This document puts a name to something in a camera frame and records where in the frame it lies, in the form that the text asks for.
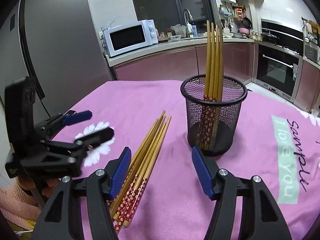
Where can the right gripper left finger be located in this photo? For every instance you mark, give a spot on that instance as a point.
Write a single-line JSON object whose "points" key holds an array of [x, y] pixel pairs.
{"points": [[61, 216]]}

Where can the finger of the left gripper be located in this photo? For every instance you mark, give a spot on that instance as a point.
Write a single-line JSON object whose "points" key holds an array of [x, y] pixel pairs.
{"points": [[51, 127], [65, 153]]}

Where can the bamboo chopstick red handle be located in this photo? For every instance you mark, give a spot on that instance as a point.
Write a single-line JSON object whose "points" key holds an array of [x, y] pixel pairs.
{"points": [[138, 158], [143, 176], [220, 62], [211, 81], [115, 213]]}

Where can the pink sleeve left forearm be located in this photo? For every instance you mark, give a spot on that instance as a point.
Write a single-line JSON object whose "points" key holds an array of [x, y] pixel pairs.
{"points": [[18, 207]]}

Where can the chrome kitchen faucet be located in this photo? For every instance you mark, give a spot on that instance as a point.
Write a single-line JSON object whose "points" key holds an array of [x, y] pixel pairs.
{"points": [[187, 20]]}

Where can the dark kitchen window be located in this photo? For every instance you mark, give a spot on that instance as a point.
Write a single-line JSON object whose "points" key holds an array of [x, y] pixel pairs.
{"points": [[168, 13]]}

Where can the left hand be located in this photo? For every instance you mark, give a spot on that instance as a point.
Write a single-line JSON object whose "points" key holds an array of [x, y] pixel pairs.
{"points": [[50, 188]]}

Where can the grey refrigerator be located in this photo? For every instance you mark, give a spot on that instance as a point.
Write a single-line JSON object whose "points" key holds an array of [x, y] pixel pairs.
{"points": [[55, 42]]}

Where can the black mesh utensil cup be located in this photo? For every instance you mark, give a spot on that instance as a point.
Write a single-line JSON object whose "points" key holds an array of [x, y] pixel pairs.
{"points": [[234, 93]]}

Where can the white microwave oven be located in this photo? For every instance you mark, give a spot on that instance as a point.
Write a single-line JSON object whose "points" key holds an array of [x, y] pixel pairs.
{"points": [[126, 38]]}

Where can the pink lower cabinets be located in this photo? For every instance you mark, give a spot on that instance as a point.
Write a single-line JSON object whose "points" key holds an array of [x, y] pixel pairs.
{"points": [[187, 61]]}

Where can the built-in black oven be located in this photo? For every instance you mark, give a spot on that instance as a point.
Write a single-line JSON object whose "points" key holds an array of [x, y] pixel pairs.
{"points": [[279, 59]]}

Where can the white bowl on counter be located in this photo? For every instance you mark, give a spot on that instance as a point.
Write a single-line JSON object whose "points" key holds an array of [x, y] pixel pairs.
{"points": [[174, 38]]}

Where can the dish rack with boards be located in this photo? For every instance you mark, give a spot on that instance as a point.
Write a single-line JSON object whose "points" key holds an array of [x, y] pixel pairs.
{"points": [[311, 31]]}

